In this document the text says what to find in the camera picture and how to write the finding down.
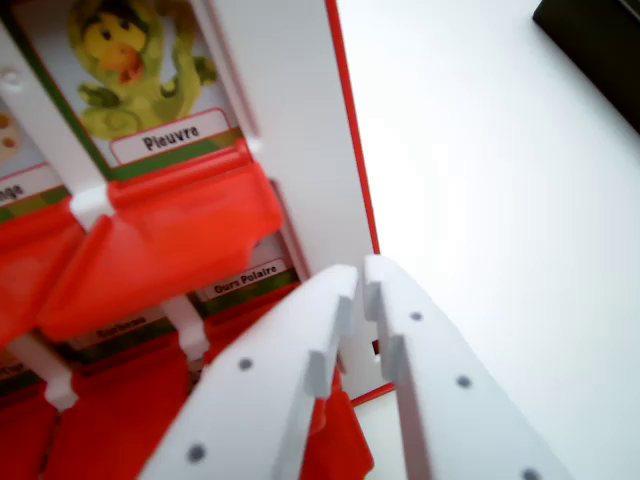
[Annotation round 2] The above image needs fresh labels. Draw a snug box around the octopus picture card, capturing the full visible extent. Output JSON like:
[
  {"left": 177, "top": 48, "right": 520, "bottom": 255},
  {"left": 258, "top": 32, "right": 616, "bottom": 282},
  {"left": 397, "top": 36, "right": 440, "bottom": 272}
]
[{"left": 11, "top": 0, "right": 252, "bottom": 182}]

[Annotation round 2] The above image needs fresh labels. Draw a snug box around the black power adapter box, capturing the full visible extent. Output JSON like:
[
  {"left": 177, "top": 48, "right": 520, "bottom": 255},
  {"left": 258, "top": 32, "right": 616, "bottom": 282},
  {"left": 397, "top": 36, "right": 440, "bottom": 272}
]
[{"left": 531, "top": 0, "right": 640, "bottom": 147}]

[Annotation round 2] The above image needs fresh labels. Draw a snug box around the red flap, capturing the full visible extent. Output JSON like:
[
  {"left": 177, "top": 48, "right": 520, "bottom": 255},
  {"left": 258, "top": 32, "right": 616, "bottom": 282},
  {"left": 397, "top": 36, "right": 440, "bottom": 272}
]
[
  {"left": 0, "top": 195, "right": 101, "bottom": 352},
  {"left": 36, "top": 138, "right": 285, "bottom": 344}
]

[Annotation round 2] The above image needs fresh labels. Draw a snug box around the red flap under monkey card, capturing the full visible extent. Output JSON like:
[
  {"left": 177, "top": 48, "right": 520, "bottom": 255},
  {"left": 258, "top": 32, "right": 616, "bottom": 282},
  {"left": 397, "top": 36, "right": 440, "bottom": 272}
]
[{"left": 0, "top": 195, "right": 101, "bottom": 352}]

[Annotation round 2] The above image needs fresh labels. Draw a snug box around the red and white game board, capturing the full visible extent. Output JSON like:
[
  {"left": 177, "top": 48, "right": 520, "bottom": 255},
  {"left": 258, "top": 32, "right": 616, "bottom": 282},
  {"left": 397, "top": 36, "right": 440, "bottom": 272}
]
[{"left": 0, "top": 0, "right": 396, "bottom": 480}]

